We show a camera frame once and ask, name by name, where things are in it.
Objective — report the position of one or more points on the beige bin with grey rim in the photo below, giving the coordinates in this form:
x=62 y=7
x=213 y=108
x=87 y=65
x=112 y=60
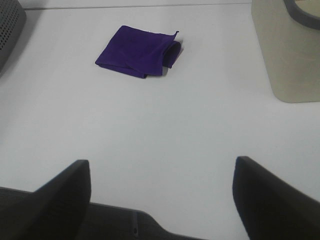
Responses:
x=288 y=32

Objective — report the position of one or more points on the purple towel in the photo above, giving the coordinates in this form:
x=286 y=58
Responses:
x=139 y=53

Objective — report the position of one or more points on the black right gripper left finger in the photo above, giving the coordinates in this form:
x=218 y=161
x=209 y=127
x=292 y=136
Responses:
x=55 y=211

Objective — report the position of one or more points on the grey perforated laundry basket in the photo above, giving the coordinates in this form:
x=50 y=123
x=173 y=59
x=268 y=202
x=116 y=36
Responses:
x=12 y=21

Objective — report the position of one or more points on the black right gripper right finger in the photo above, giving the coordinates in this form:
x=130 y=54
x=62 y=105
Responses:
x=271 y=209

